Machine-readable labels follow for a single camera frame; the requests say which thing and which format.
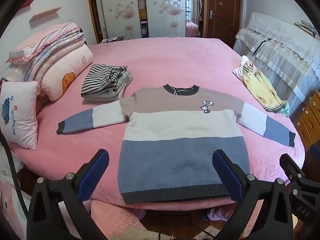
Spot stack of books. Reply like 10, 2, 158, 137
294, 20, 317, 37

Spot wooden drawer cabinet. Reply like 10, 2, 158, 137
290, 90, 320, 150

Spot pink ruffled folded blanket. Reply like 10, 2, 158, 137
6, 22, 84, 64

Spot colour-block knit sweater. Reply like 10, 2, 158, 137
57, 84, 296, 205

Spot peach folded quilt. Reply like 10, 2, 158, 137
24, 32, 93, 102

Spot brown wooden door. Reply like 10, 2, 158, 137
204, 0, 243, 40

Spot beige wall shelf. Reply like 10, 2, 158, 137
29, 7, 61, 23

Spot black cable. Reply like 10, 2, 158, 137
0, 130, 29, 218

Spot yellow printed garment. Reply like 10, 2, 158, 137
233, 55, 288, 113

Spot purple cloth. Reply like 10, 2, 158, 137
204, 207, 228, 222

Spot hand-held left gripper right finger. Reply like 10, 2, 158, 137
212, 149, 293, 240

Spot floral sliding door wardrobe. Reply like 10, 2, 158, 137
86, 0, 204, 40

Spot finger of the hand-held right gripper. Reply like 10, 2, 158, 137
279, 153, 320, 198

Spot light folded clothes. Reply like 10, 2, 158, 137
84, 70, 133, 102

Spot red wall shelf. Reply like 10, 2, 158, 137
19, 0, 37, 10

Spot lace-covered furniture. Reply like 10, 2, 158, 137
232, 12, 320, 117

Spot pink bed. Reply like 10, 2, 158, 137
5, 37, 307, 212

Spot striped folded garment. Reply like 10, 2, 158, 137
81, 64, 128, 98

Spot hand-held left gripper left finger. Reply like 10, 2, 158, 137
26, 149, 110, 240

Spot mint green garment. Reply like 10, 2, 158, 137
281, 101, 291, 117

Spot small pink printed pillow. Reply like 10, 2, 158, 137
0, 81, 39, 150

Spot pink printed cloth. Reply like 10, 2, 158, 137
0, 174, 28, 240

